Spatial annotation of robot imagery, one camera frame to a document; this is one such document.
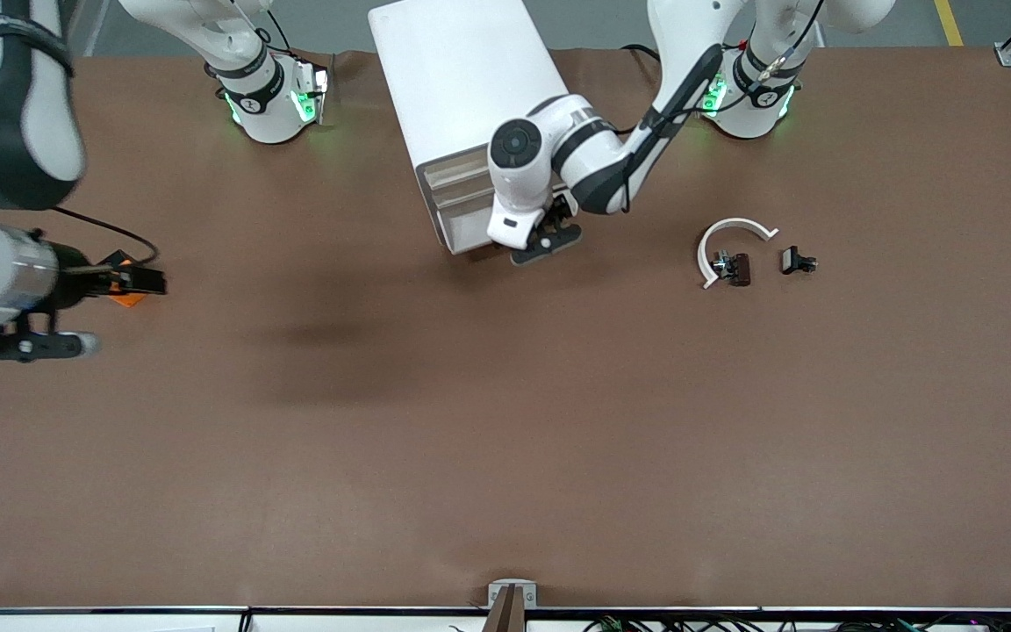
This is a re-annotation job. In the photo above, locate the orange box with hole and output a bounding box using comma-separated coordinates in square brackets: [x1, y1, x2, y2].
[100, 249, 155, 309]

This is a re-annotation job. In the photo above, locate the white plastic drawer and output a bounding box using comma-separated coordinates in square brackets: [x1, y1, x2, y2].
[440, 211, 511, 255]
[422, 147, 493, 187]
[434, 193, 498, 227]
[428, 171, 496, 208]

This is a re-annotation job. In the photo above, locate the white drawer cabinet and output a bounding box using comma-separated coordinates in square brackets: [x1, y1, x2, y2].
[368, 0, 581, 257]

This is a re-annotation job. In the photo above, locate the white curved plastic clamp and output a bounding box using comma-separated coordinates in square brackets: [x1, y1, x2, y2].
[697, 218, 780, 291]

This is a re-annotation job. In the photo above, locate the brown wooden bar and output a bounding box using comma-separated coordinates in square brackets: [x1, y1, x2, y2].
[481, 584, 527, 632]

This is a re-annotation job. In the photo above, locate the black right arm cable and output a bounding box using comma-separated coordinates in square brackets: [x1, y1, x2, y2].
[32, 205, 161, 266]

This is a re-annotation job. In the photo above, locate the brown switch with metal terminals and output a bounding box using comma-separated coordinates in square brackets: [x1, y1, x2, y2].
[712, 250, 752, 288]

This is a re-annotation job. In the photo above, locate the grey metal bracket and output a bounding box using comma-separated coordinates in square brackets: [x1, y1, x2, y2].
[486, 579, 539, 609]

